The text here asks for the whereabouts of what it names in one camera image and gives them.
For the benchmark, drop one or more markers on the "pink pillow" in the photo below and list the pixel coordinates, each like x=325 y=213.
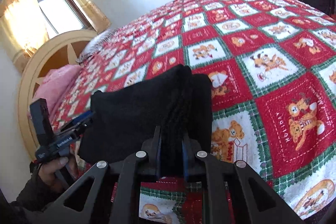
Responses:
x=55 y=85

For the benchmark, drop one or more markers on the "black pants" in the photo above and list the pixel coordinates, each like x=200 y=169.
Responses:
x=177 y=101

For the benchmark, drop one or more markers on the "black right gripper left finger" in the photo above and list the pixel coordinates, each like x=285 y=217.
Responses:
x=108 y=193

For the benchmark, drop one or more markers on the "person left hand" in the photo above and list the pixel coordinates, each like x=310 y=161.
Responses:
x=47 y=171

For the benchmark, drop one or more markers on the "yellow curtain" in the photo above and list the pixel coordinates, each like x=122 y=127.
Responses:
x=93 y=14

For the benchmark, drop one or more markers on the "cream wooden headboard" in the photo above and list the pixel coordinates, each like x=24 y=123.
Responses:
x=61 y=50

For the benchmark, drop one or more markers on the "red christmas patchwork bedspread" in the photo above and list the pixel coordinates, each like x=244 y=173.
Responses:
x=272 y=68

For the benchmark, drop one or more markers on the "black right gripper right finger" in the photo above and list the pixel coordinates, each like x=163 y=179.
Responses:
x=232 y=192

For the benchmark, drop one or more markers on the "window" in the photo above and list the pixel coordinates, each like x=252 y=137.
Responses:
x=62 y=16

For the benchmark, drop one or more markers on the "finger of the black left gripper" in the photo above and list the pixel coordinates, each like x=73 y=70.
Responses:
x=79 y=119

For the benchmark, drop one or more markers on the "grey striped pillow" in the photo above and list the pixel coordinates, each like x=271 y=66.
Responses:
x=96 y=45

